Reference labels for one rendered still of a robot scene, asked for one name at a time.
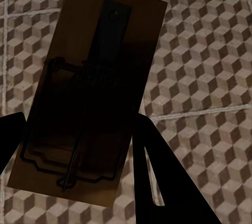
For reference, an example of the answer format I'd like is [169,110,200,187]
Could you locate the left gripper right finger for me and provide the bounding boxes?
[132,112,221,224]

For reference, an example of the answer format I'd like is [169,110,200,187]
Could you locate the mousetrap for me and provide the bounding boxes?
[7,0,168,208]

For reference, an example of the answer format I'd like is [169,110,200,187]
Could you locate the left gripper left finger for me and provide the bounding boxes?
[0,112,27,175]

